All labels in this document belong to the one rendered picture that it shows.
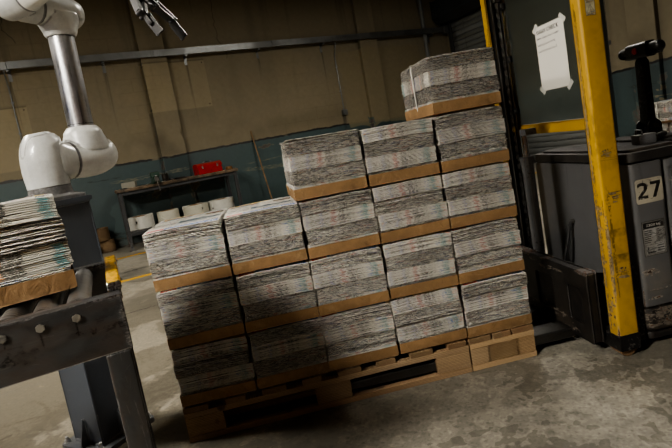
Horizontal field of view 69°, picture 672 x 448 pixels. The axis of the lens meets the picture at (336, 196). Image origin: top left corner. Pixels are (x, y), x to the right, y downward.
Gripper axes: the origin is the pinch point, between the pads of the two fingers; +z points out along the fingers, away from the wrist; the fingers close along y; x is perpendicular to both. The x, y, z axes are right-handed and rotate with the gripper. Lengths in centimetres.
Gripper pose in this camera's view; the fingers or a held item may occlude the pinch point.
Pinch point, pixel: (170, 32)
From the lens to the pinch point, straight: 180.5
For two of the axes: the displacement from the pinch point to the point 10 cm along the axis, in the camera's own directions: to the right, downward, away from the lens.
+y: 2.7, -1.9, 9.4
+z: 6.2, 7.8, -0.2
